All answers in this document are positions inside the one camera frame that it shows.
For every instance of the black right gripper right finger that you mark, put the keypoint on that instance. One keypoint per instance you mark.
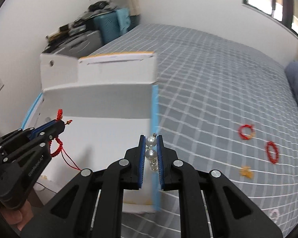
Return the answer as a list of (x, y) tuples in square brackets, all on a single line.
[(170, 176)]

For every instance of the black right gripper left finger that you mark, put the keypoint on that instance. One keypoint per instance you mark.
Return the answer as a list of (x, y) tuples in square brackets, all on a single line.
[(135, 174)]

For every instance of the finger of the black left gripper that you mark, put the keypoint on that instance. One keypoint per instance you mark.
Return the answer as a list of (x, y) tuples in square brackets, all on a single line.
[(52, 128)]

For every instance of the red braided bracelet gold bar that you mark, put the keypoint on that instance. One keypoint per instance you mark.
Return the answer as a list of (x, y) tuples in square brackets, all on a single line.
[(60, 149)]

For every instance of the red cord bracelet gold tube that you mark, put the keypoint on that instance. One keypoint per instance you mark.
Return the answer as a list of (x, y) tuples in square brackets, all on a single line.
[(246, 132)]

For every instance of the left hand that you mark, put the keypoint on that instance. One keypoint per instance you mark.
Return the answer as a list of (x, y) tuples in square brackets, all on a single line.
[(19, 217)]

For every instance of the yellow blue cardboard box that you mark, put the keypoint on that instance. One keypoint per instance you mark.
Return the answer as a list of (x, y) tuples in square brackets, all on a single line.
[(110, 100)]

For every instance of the grey checked bed sheet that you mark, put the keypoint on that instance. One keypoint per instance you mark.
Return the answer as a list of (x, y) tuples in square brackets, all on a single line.
[(209, 87)]

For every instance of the teal suitcase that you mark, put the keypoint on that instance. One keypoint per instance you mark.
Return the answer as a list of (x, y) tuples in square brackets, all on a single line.
[(108, 26)]

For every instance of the light blue cloth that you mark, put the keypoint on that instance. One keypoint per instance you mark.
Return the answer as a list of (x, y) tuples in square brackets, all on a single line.
[(123, 20)]

